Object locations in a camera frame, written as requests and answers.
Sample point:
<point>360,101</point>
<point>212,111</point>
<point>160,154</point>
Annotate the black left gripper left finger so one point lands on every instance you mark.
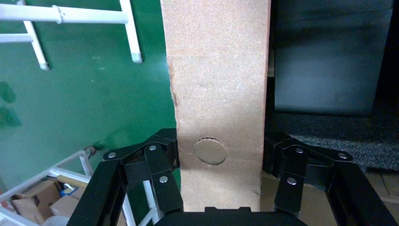
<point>162,162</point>

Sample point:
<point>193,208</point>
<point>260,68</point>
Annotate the white metal shelf frame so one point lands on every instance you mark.
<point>67,173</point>

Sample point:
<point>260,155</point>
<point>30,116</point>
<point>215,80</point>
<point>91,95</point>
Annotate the black textured foam insert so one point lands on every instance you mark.
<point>358,137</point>

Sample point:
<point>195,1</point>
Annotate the stored brown carton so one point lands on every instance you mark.
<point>34,199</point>
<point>65,204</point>

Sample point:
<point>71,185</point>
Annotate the small cardboard box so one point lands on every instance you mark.
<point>218,78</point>

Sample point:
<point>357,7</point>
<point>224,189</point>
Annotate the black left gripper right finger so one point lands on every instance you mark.
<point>296,162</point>

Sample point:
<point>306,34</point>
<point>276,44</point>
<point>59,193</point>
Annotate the white pipe frame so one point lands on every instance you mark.
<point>90,15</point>

